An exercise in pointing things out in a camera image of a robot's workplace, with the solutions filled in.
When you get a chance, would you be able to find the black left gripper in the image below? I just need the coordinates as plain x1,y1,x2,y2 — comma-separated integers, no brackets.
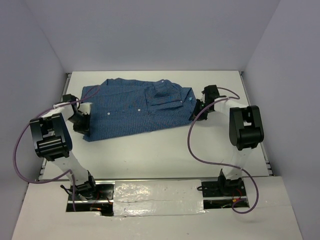
67,112,91,137

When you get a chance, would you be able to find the blue checkered long sleeve shirt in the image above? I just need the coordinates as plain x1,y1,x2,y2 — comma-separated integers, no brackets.
81,78,196,142

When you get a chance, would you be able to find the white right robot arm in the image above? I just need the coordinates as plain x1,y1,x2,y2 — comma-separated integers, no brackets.
187,85,265,196

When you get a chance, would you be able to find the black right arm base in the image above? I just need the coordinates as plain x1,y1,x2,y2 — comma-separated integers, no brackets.
197,169,249,210

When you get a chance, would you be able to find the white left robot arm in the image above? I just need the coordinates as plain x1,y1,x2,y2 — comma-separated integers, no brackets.
29,94,98,200

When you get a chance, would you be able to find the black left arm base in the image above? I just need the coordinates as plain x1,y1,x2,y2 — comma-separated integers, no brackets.
66,182,115,217

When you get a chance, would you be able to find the white taped cover sheet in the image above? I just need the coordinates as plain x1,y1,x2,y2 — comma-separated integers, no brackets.
113,179,205,217

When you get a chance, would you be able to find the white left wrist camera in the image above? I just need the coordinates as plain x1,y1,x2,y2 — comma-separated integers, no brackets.
78,102,93,115

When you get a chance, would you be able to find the aluminium table edge rail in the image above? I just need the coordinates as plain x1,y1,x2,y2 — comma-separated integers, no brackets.
238,71,274,176

